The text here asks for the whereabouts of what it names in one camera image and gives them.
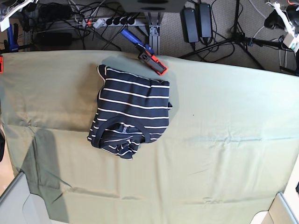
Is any white cable on floor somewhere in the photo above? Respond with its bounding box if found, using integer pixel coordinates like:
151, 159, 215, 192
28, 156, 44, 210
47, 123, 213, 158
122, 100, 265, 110
247, 0, 269, 38

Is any black power adapter left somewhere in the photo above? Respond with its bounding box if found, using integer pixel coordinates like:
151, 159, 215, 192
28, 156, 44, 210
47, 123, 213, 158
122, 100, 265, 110
180, 7, 199, 43

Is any black power adapter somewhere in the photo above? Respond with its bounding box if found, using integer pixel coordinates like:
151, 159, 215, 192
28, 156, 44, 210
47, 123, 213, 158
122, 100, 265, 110
180, 7, 199, 43
198, 3, 212, 38

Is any blue orange bar clamp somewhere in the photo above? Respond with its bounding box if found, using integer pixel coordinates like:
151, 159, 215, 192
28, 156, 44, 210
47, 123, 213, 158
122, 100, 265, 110
121, 29, 168, 76

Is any orange clamp pad far left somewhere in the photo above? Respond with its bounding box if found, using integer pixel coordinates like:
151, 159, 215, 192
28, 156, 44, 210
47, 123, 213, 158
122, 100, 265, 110
0, 54, 4, 74

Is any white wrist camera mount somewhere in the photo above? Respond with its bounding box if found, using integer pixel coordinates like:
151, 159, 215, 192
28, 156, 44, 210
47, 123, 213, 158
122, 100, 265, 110
0, 0, 39, 32
264, 0, 299, 53

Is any black tripod stand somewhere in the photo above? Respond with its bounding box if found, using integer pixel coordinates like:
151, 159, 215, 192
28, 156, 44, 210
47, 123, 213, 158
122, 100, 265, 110
180, 0, 299, 76

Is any light green table cloth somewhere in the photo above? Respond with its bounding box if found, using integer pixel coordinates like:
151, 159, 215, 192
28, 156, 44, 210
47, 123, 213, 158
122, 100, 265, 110
0, 50, 299, 224

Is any grey box at top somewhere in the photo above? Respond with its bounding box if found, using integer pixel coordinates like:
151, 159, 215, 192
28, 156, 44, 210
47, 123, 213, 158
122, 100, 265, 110
119, 0, 187, 13

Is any grey plastic bin left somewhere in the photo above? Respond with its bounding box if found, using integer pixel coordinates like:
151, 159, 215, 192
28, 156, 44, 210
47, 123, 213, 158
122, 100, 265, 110
0, 172, 51, 224

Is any beige plastic bin right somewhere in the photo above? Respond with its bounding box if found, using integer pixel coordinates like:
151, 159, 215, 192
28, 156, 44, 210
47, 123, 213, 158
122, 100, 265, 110
250, 192, 299, 224

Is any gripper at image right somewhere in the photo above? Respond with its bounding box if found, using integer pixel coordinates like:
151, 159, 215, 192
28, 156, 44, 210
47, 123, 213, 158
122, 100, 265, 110
264, 5, 299, 29

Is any aluminium frame post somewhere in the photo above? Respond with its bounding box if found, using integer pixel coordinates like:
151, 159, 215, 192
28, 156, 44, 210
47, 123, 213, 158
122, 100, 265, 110
144, 12, 164, 55

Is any white power strip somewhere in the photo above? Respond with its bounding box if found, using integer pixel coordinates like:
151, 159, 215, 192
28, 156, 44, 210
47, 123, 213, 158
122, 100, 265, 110
79, 16, 137, 29

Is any black flat box on floor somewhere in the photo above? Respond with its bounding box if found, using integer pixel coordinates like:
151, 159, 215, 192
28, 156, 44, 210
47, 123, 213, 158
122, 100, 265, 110
36, 32, 73, 46

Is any navy white striped T-shirt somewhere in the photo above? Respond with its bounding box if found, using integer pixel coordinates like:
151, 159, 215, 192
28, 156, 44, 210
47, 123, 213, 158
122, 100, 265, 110
87, 64, 172, 160

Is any black power adapter right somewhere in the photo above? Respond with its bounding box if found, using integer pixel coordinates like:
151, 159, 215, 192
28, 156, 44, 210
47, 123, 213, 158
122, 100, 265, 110
198, 3, 212, 38

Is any blue clamp at left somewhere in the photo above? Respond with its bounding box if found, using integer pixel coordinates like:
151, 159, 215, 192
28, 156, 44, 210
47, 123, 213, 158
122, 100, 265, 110
4, 23, 19, 52

